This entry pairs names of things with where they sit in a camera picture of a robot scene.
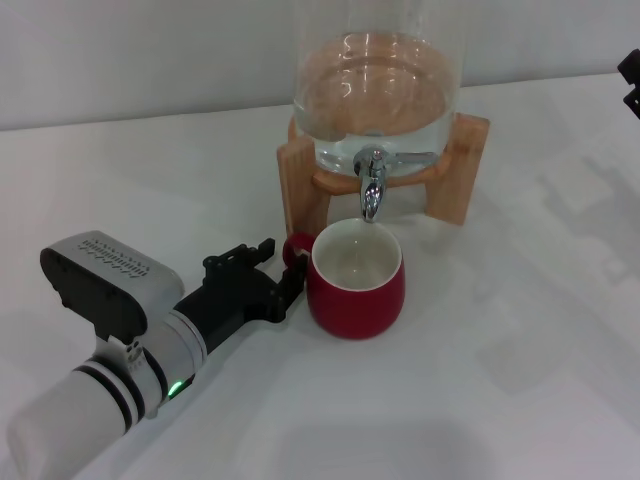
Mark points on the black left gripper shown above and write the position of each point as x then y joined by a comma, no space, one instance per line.
230,305

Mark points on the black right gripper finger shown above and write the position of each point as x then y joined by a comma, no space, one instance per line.
632,67
635,102

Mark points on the red cup with white inside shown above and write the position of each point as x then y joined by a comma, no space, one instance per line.
355,315

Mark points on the white and silver left arm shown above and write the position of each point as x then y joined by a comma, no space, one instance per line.
85,395

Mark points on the chrome faucet with lever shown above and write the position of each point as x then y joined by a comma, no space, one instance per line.
371,192

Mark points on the wooden dispenser stand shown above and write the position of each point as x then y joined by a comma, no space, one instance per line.
305,200

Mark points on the clear glass water dispenser jar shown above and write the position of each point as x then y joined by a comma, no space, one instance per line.
375,75

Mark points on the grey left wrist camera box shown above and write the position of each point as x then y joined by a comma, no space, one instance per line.
105,280

